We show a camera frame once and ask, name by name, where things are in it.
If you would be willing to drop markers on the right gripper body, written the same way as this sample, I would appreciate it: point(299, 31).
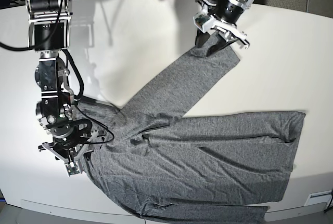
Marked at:
point(71, 149)

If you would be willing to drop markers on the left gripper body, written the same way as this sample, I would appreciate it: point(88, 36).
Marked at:
point(223, 14)

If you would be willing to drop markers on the grey heather long-sleeve shirt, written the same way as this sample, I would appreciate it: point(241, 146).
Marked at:
point(164, 166)

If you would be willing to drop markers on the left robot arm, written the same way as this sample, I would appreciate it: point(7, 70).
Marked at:
point(220, 16)

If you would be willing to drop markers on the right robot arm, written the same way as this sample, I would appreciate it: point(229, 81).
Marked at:
point(60, 82)

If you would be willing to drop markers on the white label sticker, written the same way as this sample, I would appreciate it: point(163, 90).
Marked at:
point(319, 197)

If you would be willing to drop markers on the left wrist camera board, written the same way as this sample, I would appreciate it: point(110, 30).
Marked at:
point(200, 19)

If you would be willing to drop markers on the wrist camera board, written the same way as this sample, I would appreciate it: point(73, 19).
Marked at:
point(200, 19)
point(72, 169)

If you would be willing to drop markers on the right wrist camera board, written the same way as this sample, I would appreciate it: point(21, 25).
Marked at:
point(72, 169)

